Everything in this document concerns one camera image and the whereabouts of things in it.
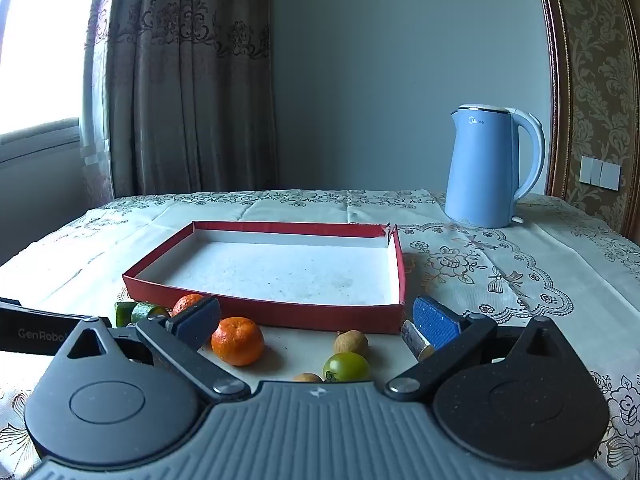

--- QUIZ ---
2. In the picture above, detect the brown wooden frame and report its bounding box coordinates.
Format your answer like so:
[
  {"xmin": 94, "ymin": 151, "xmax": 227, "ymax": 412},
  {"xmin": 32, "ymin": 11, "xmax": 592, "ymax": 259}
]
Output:
[{"xmin": 532, "ymin": 0, "xmax": 640, "ymax": 241}]

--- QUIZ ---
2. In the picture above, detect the green tomato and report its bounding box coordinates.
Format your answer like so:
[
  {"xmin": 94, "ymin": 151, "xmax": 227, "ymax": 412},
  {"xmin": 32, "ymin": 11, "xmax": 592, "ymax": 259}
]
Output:
[{"xmin": 323, "ymin": 352, "xmax": 371, "ymax": 384}]

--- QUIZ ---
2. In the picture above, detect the sheer lace curtain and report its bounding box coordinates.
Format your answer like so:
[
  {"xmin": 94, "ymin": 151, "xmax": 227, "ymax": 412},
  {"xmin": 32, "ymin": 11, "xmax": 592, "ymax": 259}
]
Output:
[{"xmin": 84, "ymin": 0, "xmax": 121, "ymax": 206}]

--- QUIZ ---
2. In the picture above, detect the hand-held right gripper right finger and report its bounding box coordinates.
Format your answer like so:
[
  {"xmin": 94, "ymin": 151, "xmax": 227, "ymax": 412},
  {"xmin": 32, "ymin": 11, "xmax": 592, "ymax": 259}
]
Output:
[{"xmin": 384, "ymin": 296, "xmax": 568, "ymax": 403}]

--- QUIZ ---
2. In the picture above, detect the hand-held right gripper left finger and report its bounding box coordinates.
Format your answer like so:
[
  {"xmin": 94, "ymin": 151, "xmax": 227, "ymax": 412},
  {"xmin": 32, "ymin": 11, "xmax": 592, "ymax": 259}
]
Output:
[{"xmin": 65, "ymin": 296, "xmax": 251, "ymax": 402}]

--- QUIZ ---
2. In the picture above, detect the orange mandarin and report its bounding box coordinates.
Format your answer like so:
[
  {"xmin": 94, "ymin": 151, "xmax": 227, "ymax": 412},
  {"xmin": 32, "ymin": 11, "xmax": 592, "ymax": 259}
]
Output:
[
  {"xmin": 211, "ymin": 316, "xmax": 266, "ymax": 367},
  {"xmin": 172, "ymin": 293, "xmax": 206, "ymax": 318}
]

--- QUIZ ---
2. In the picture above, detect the brown patterned curtain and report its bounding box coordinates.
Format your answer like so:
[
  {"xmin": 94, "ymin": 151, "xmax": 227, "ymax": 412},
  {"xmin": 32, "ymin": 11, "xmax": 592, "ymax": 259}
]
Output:
[{"xmin": 107, "ymin": 0, "xmax": 278, "ymax": 198}]

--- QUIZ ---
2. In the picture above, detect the white wall switch panel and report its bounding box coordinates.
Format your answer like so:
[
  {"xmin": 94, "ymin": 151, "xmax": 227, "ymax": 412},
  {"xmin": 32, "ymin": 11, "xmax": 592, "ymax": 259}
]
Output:
[{"xmin": 580, "ymin": 155, "xmax": 622, "ymax": 192}]

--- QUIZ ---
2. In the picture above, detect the window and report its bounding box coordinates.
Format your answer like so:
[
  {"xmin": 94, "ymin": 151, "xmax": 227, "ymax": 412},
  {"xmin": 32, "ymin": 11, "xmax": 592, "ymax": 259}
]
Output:
[{"xmin": 0, "ymin": 0, "xmax": 101, "ymax": 161}]

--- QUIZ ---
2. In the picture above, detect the white vertical pipe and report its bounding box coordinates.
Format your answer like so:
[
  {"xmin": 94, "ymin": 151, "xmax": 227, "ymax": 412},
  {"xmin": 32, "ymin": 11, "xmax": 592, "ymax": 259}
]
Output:
[{"xmin": 81, "ymin": 0, "xmax": 108, "ymax": 166}]

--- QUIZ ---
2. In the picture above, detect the blue electric kettle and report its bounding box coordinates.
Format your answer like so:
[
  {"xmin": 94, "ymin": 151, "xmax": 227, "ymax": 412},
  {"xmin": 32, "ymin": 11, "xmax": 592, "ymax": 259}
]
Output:
[{"xmin": 444, "ymin": 104, "xmax": 546, "ymax": 229}]

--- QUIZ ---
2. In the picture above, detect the red cardboard box tray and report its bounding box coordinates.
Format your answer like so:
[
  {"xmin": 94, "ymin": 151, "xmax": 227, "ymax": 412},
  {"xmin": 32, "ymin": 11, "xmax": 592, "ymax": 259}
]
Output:
[{"xmin": 122, "ymin": 220, "xmax": 406, "ymax": 335}]

